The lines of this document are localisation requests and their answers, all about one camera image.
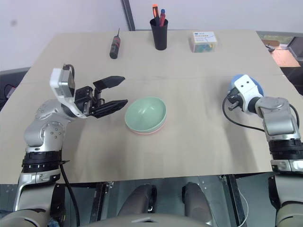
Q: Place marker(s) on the black box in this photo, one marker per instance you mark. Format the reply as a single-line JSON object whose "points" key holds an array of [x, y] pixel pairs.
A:
{"points": [[297, 46]]}

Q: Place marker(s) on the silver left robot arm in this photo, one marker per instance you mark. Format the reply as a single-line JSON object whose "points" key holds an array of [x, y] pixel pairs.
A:
{"points": [[45, 132]]}

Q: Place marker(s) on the dark grey rounded shape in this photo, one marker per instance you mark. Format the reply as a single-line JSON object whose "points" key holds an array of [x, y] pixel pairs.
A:
{"points": [[196, 201], [138, 199]]}

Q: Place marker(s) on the black screwdriver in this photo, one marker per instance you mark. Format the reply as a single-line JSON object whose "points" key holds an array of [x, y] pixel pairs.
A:
{"points": [[115, 46]]}

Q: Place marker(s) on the clear plastic box coloured pins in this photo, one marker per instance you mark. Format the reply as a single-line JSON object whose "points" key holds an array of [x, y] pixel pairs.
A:
{"points": [[203, 42]]}

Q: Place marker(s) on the dark grey pole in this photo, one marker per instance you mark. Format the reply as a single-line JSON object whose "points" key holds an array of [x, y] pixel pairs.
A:
{"points": [[129, 15]]}

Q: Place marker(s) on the brown cardboard box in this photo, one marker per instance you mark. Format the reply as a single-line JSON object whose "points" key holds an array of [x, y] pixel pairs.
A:
{"points": [[284, 58]]}

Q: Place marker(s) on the orange black tool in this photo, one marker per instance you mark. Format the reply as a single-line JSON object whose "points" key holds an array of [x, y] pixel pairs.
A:
{"points": [[155, 13]]}

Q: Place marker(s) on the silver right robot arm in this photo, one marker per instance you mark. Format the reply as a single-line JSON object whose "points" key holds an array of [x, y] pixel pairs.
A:
{"points": [[277, 118]]}

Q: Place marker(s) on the pink bowl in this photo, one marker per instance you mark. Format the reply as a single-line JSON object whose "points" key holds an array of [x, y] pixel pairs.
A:
{"points": [[144, 133]]}

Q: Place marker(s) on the blue bowl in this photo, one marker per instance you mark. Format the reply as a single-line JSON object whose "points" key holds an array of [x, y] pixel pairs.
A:
{"points": [[260, 88]]}

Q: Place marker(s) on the black cup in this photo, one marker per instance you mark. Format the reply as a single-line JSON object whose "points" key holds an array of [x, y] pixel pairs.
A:
{"points": [[159, 35]]}

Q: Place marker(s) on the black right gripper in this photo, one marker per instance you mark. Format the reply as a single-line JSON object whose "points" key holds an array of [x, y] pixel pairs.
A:
{"points": [[237, 101]]}

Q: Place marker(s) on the grey robot torso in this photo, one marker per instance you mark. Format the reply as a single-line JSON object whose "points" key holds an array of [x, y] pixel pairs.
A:
{"points": [[146, 221]]}

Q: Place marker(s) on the green bowl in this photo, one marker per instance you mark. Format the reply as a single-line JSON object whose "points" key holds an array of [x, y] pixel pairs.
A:
{"points": [[144, 112]]}

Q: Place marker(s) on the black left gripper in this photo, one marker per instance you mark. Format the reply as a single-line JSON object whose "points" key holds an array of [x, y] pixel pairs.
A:
{"points": [[82, 98]]}

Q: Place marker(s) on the black table frame strut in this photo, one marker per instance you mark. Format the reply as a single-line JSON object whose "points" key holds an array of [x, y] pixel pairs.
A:
{"points": [[101, 201], [235, 201]]}

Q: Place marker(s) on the red and blue pen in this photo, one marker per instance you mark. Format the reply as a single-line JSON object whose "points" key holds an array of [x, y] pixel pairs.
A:
{"points": [[162, 17]]}

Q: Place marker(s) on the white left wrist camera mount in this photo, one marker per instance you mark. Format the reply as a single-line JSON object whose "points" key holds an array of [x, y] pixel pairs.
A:
{"points": [[56, 81]]}

